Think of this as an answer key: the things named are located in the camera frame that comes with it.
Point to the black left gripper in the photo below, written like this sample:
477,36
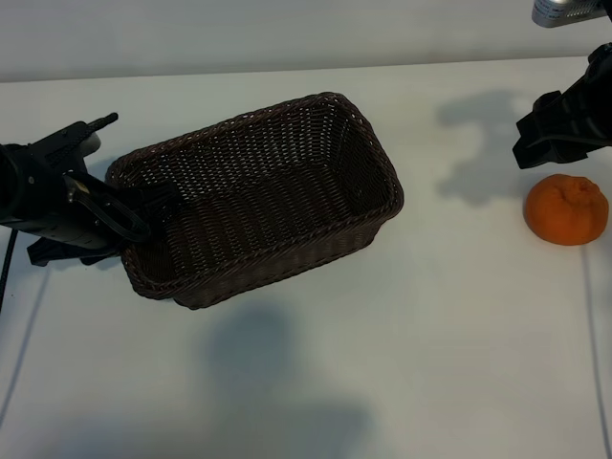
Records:
48,210

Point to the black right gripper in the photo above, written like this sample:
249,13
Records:
574,119

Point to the orange fruit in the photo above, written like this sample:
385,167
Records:
566,210

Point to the dark brown woven basket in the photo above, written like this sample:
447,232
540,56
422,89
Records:
268,201

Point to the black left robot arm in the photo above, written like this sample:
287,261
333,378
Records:
7,186

